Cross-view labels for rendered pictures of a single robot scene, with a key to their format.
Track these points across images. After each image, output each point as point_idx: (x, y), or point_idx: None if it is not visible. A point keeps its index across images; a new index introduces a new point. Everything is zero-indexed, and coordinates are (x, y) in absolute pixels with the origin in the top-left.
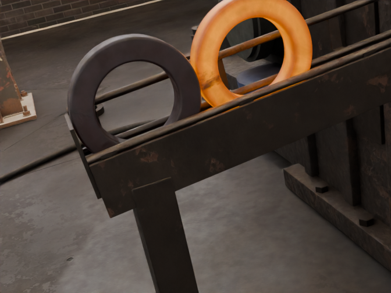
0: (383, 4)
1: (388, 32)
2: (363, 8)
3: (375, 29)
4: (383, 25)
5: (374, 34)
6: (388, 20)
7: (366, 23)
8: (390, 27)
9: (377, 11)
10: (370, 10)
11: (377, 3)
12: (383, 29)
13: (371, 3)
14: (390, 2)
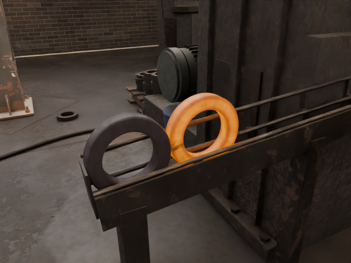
0: (265, 96)
1: (276, 121)
2: (252, 94)
3: (257, 107)
4: (264, 107)
5: (256, 110)
6: (267, 105)
7: (252, 103)
8: (268, 109)
9: (259, 97)
10: (256, 96)
11: (260, 93)
12: (263, 110)
13: (257, 93)
14: (270, 96)
